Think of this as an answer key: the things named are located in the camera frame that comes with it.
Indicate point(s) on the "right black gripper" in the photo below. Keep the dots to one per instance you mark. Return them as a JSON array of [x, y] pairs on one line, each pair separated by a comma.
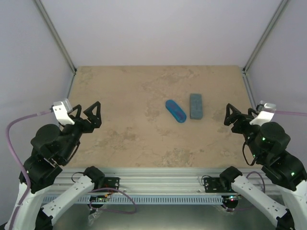
[[235, 114]]

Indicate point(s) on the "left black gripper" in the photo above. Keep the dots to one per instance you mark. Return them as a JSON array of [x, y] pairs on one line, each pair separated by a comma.
[[96, 121]]

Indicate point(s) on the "grey-blue teal-lined glasses case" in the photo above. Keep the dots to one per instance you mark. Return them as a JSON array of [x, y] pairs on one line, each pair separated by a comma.
[[195, 106]]

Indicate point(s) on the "blue hard glasses case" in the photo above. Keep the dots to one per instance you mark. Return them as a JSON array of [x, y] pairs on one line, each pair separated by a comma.
[[169, 104]]

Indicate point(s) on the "red translucent sunglasses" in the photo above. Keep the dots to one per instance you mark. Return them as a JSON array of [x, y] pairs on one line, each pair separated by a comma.
[[178, 113]]

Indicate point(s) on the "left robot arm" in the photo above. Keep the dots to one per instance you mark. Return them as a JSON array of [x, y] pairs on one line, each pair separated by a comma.
[[53, 147]]

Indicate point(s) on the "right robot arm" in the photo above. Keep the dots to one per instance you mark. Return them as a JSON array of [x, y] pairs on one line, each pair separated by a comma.
[[267, 141]]

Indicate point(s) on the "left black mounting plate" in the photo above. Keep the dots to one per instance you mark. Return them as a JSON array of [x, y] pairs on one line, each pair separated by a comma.
[[111, 182]]

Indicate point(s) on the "black mounting plate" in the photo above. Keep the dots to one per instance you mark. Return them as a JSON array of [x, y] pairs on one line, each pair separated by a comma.
[[213, 185], [111, 182]]

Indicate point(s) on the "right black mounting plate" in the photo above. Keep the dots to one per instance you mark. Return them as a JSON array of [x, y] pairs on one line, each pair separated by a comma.
[[213, 185]]

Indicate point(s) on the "right small circuit board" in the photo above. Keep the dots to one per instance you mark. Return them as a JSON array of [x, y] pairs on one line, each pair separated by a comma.
[[231, 198]]

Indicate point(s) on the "small circuit board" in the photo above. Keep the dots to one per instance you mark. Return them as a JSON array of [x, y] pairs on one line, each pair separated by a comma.
[[231, 198], [100, 198]]

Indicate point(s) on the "left small circuit board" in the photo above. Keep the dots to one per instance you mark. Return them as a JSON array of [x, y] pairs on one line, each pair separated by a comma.
[[100, 198]]

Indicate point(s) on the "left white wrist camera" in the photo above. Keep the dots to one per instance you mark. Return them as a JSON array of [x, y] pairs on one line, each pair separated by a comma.
[[61, 111]]

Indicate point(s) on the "right aluminium frame post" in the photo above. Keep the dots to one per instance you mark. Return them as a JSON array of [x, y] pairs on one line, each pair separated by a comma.
[[265, 35]]

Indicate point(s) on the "aluminium frame post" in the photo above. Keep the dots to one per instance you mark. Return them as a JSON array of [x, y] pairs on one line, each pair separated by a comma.
[[45, 16], [265, 35]]

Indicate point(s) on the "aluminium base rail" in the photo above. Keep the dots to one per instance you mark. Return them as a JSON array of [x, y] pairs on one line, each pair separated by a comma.
[[161, 181]]

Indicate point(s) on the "grey slotted cable duct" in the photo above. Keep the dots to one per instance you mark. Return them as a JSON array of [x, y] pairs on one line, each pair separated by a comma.
[[159, 200]]

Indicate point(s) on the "left aluminium frame post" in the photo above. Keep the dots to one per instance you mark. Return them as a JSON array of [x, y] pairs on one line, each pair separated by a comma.
[[45, 16]]

